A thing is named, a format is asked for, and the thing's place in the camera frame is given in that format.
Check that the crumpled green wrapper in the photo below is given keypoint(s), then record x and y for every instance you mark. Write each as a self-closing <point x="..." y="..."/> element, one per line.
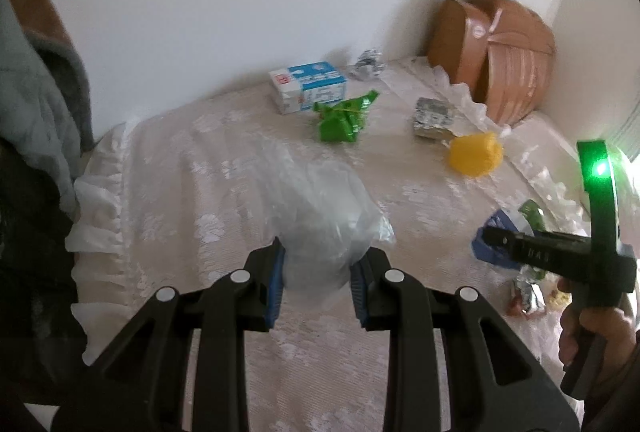
<point x="340" y="122"/>

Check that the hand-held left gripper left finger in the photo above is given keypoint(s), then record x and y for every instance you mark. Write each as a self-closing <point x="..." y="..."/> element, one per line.
<point x="276" y="282"/>

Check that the crumpled silver wrapper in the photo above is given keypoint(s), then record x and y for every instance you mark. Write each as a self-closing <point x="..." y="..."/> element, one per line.
<point x="367" y="62"/>

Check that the flat silver foil packet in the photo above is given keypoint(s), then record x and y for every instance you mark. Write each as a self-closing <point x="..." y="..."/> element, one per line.
<point x="432" y="117"/>

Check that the clear plastic bag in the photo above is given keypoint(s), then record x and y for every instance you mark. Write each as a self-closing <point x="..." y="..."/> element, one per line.
<point x="320" y="222"/>

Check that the yellow crumpled ball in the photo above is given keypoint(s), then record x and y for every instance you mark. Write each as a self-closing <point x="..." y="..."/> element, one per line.
<point x="475" y="155"/>

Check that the blue white milk carton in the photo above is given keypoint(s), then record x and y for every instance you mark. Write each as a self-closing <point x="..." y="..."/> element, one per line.
<point x="305" y="85"/>

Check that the grey blanket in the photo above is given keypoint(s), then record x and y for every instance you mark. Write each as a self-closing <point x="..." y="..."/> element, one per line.
<point x="35" y="87"/>

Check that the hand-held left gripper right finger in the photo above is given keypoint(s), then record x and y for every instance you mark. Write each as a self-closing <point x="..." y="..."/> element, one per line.
<point x="358" y="287"/>

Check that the silver red wrapper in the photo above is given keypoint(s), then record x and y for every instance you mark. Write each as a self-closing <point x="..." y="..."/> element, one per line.
<point x="527" y="292"/>

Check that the blue white wrapper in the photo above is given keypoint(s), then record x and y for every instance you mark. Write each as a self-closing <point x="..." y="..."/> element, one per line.
<point x="492" y="259"/>

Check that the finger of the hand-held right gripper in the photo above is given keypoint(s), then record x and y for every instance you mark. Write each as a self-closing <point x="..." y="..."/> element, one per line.
<point x="502" y="244"/>

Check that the small green wrapper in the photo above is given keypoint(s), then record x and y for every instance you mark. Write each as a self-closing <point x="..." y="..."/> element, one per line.
<point x="531" y="214"/>

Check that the white lace cloth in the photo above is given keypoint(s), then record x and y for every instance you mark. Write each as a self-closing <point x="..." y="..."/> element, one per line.
<point x="200" y="172"/>

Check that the person's right hand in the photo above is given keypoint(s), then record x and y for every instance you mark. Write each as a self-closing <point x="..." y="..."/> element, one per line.
<point x="625" y="337"/>

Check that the dark cloth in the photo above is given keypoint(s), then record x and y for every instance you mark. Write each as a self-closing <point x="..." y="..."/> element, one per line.
<point x="30" y="287"/>

